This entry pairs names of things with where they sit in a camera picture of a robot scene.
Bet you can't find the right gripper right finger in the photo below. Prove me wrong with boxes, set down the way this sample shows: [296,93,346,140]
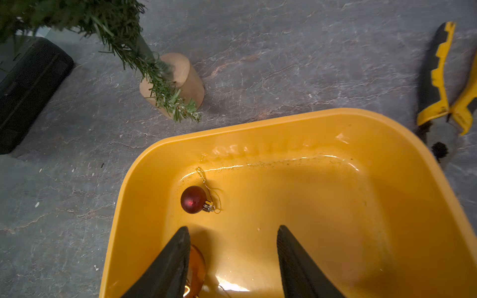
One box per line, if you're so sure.
[277,225,344,298]

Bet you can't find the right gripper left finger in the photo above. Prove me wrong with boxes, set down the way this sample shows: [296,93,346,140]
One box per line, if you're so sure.
[122,227,191,298]

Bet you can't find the shiny copper ball ornament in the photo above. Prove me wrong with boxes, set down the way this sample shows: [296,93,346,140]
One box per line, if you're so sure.
[183,245,206,298]

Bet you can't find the small dark red ornament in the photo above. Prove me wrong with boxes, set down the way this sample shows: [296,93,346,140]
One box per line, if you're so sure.
[180,167,222,214]

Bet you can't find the yellow plastic tray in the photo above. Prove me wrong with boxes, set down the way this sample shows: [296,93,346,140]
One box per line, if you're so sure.
[99,108,477,298]

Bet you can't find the wooden tree base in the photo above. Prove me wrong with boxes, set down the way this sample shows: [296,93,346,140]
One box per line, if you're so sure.
[139,53,205,122]

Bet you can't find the small green christmas tree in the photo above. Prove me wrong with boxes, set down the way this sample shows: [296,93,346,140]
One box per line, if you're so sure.
[1,0,201,122]

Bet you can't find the yellow black pliers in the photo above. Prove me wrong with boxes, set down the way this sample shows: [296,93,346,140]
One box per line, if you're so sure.
[416,22,477,168]

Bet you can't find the black plastic tool case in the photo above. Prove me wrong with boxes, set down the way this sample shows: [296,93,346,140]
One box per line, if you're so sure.
[1,37,74,155]

